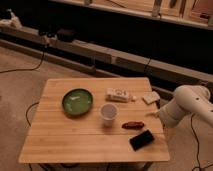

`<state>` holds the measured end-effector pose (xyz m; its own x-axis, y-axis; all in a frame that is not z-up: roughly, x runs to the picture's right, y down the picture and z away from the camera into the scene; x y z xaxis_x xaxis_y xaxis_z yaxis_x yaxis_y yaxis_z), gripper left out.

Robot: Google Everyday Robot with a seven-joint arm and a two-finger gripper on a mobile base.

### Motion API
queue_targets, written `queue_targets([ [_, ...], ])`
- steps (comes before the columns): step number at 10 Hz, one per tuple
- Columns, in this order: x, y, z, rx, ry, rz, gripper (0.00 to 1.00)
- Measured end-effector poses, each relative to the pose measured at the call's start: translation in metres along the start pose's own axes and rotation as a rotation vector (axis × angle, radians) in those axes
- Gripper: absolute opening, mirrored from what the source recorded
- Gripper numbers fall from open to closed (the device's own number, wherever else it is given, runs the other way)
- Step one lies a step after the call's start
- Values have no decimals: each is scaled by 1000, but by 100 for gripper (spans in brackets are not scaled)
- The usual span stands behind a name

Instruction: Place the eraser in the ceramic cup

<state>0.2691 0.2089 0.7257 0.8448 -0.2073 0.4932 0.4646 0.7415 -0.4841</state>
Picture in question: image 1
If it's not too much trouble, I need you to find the green round plate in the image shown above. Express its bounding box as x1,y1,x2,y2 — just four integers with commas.
62,88,93,117

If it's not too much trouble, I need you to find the white object on ledge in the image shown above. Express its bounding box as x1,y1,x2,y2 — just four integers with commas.
0,9,22,29

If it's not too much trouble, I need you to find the black cable right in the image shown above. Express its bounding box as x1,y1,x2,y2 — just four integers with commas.
190,114,213,171

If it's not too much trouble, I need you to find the white tube package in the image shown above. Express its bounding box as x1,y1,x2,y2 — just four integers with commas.
106,88,137,103

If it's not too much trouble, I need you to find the brown oblong snack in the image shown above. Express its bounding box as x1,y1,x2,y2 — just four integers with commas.
122,121,144,129

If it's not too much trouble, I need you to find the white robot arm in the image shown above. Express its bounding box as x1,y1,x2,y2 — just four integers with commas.
157,85,213,127

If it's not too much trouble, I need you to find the black device on ledge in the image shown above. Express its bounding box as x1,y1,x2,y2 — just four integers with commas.
57,29,75,42

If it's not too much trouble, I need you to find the black floor cable left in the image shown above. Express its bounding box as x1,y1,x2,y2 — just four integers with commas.
0,46,46,75

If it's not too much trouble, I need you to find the black rectangular eraser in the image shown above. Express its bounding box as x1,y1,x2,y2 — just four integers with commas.
129,130,154,151

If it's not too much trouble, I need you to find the wooden table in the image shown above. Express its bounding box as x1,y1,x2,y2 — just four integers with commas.
19,78,170,163

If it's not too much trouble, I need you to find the beige sponge block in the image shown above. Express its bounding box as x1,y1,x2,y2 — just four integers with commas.
142,91,160,105

